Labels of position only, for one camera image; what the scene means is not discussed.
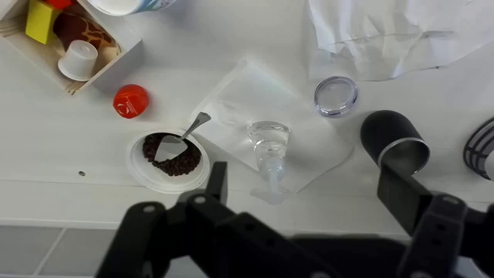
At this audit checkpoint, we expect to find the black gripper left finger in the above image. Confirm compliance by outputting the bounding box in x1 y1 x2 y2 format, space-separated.
94 161 331 278

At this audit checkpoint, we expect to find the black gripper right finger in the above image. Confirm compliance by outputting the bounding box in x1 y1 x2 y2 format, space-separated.
378 164 494 278

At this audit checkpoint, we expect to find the white paper towel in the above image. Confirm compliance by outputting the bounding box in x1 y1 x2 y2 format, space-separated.
307 0 494 80

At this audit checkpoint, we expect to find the white plate with coffee grounds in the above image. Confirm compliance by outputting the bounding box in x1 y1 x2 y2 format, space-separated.
125 128 210 195

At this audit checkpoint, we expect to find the black insulated tumbler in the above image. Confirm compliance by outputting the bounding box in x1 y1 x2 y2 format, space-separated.
360 110 431 174

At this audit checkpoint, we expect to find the metal spoon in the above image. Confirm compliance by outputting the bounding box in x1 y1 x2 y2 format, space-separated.
181 111 212 139

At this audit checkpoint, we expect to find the clear stemmed glass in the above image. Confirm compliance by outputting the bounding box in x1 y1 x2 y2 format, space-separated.
247 120 289 204

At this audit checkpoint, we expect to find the red round plastic lid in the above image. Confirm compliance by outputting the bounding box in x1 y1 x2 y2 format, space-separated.
113 83 150 119

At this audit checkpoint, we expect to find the clear round plastic lid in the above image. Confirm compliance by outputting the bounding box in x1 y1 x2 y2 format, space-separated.
314 76 358 117

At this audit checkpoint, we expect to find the white coffee pod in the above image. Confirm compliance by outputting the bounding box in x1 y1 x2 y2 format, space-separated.
57 40 99 82

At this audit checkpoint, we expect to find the wooden box with toys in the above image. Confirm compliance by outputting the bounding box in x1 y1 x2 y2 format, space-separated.
0 0 141 94

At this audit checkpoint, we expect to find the brown spotted toy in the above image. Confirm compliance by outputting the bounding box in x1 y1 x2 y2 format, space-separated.
53 11 121 56

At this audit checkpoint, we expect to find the yellow toy block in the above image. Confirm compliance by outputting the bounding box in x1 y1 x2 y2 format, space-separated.
25 0 60 45

